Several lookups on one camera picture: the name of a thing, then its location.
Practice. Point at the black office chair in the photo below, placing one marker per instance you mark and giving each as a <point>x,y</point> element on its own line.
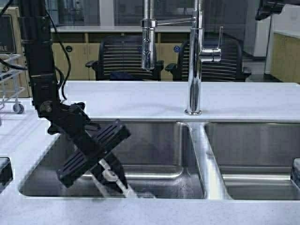
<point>120,58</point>
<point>229,69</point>

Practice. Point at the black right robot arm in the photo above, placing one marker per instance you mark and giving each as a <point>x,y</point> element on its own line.
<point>272,7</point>

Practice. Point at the left base camera mount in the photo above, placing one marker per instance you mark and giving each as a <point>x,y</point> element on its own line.
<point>6,173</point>

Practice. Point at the right stainless sink basin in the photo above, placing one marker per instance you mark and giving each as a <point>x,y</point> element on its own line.
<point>255,159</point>

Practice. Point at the base camera mount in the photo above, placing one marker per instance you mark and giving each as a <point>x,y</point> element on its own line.
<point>6,173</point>
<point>295,172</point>

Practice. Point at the wooden right side cabinet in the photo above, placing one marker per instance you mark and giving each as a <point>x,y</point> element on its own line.
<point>285,64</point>

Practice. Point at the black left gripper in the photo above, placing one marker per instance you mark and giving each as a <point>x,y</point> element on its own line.
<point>92,142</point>

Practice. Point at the stainless sink basin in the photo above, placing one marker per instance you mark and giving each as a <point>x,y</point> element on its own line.
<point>158,158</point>
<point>255,159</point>

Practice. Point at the left black office chair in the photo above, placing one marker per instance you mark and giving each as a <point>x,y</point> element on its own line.
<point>120,58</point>

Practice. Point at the white frying pan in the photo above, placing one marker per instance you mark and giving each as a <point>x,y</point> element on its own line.
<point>109,177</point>

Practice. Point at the white wire cart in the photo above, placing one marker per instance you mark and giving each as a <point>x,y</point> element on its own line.
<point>10,72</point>

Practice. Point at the wooden background counter cabinet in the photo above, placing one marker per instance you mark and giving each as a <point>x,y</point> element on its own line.
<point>82,45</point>

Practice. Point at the right base camera mount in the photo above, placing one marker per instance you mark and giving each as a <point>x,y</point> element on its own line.
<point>295,172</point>

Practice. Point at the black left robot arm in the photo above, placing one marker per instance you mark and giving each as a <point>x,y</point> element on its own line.
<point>34,24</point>

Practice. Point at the right black office chair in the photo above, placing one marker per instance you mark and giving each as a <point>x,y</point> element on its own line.
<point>229,69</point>

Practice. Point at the left stainless sink basin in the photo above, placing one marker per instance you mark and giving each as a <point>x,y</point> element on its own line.
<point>158,158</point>

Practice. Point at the chrome kitchen faucet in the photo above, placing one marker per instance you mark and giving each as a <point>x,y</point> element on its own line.
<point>197,55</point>

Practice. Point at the chrome pull-down sprayer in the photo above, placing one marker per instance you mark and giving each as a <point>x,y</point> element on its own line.
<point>148,24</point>

